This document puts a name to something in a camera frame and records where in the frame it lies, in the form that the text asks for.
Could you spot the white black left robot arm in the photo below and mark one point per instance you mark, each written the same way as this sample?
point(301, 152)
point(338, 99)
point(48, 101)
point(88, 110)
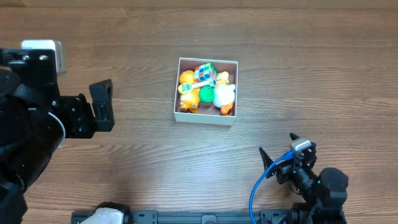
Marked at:
point(36, 119)

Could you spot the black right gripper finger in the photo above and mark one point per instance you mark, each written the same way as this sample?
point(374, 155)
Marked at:
point(267, 162)
point(294, 136)

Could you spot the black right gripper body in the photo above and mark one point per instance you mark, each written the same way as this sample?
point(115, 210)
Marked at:
point(286, 168)

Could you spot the white cardboard box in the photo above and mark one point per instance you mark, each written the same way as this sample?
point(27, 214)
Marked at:
point(207, 112)

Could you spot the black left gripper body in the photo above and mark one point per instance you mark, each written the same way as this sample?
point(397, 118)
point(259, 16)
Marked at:
point(78, 116)

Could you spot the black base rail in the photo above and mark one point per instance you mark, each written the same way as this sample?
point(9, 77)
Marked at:
point(106, 215)

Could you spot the green round toy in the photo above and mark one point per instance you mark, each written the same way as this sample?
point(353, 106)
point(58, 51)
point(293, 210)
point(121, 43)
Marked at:
point(207, 94)

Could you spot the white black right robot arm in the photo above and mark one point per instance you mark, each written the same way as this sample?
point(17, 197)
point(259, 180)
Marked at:
point(324, 194)

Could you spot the white yellow plush duck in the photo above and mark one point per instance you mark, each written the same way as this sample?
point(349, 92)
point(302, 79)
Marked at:
point(224, 93)

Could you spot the yellow wooden rattle drum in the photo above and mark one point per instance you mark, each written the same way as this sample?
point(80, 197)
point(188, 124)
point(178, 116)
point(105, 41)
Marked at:
point(187, 88)

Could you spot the multicoloured puzzle cube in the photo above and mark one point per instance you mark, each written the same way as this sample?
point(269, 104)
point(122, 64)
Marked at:
point(206, 72)

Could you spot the orange plastic bear toy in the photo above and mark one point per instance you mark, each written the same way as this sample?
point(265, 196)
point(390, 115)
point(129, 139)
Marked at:
point(189, 101)

